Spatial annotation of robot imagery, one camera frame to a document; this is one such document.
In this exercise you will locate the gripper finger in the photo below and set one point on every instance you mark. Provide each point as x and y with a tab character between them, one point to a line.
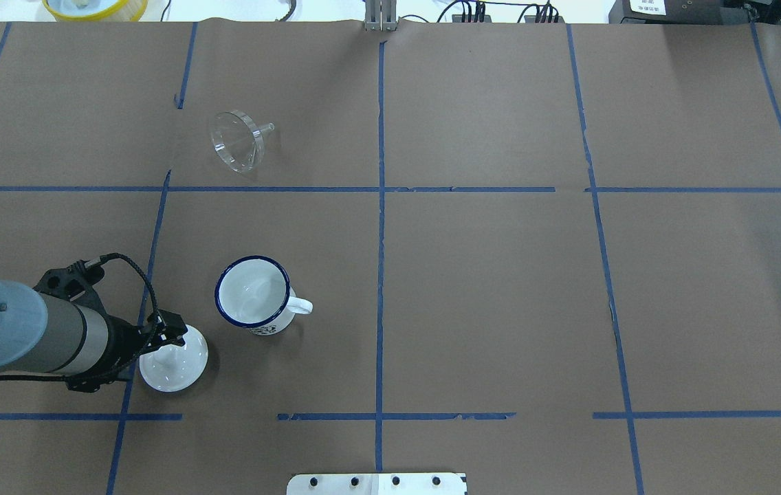
167	326

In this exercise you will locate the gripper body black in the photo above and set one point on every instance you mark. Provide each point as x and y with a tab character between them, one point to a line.
120	341

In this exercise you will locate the white ceramic lid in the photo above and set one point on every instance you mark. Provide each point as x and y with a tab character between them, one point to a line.
173	368

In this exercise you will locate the clear glass funnel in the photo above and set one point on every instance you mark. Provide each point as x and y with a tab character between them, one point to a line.
238	140

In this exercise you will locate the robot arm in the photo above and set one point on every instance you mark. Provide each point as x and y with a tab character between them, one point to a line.
46	338

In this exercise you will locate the white enamel mug blue rim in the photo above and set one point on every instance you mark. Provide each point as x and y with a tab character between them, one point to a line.
256	294

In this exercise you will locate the yellow tape roll with dish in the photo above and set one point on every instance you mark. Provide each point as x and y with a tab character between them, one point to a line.
96	11

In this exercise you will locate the black computer box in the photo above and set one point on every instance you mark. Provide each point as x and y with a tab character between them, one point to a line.
683	12

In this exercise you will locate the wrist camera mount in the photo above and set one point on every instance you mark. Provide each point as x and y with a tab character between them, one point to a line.
75	283

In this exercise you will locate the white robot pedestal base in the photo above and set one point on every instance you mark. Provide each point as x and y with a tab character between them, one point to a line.
379	483

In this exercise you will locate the aluminium frame post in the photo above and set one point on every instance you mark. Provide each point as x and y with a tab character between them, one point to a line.
380	15

